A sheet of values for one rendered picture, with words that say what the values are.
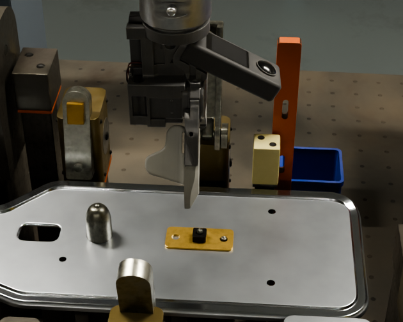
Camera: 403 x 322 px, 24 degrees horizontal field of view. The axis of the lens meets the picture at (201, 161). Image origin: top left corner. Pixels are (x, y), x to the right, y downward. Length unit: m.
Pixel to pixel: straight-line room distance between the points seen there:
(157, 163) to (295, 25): 2.70
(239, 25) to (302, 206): 2.48
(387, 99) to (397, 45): 1.62
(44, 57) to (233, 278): 0.42
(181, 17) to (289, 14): 2.83
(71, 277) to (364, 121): 0.94
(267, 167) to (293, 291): 0.20
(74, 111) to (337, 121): 0.79
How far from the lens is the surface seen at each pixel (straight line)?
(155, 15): 0.95
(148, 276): 0.96
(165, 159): 1.01
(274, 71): 1.02
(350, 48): 3.56
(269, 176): 1.23
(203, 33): 0.97
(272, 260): 1.14
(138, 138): 1.84
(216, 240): 1.16
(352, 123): 1.91
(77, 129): 1.26
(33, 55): 1.31
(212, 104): 1.21
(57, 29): 3.68
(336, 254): 1.16
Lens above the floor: 1.78
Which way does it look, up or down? 37 degrees down
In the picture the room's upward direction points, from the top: straight up
